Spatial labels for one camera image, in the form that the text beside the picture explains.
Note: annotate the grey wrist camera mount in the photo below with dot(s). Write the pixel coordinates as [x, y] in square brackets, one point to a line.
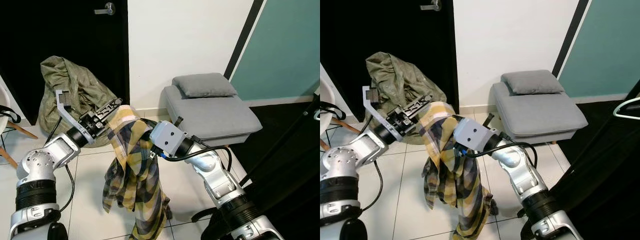
[380, 119]
[167, 137]
[72, 122]
[472, 134]

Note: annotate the olive green sack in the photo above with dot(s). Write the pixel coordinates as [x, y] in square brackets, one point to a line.
[90, 90]
[405, 75]

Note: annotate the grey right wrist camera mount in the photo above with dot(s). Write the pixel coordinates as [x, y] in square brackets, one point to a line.
[472, 134]
[167, 137]

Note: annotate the white clothes hanger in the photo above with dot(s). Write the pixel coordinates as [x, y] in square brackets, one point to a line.
[616, 112]

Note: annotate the white chair wooden legs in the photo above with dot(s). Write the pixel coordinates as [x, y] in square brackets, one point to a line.
[22, 130]
[345, 126]

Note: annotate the grey cushion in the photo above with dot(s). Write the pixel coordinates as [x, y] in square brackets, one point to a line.
[532, 82]
[205, 85]

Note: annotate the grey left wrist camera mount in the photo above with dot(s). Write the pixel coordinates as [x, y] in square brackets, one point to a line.
[380, 119]
[72, 122]

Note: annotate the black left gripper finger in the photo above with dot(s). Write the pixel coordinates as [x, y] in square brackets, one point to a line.
[107, 107]
[417, 104]

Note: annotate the black door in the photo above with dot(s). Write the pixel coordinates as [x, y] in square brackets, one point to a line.
[370, 25]
[50, 30]

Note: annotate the yellow grey plaid shirt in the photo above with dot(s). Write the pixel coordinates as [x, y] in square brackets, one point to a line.
[132, 180]
[450, 180]

